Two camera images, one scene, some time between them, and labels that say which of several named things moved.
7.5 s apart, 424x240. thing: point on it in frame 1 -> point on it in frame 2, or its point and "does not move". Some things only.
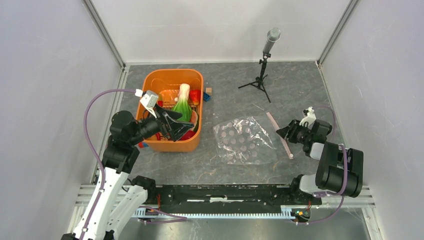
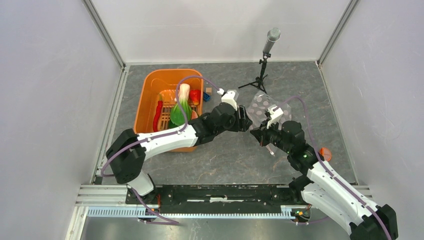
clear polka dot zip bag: [252, 140] -> [263, 109]
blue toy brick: [206, 97] does not move
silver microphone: [273, 34] does not move
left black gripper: [166, 129] -> [244, 122]
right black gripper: [293, 126] -> [261, 134]
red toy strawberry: [195, 96] does not move
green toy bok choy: [182, 103] does not move
